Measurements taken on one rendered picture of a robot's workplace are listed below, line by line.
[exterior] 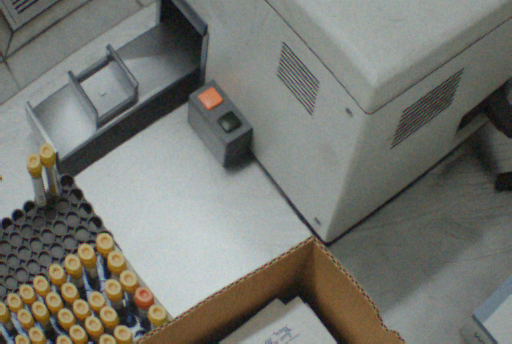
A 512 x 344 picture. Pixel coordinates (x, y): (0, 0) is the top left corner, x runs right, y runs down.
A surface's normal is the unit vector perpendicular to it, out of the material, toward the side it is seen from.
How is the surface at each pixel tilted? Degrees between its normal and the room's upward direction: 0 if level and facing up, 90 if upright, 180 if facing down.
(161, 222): 0
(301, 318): 10
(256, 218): 0
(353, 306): 88
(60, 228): 0
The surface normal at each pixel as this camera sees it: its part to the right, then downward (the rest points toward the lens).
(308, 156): -0.80, 0.52
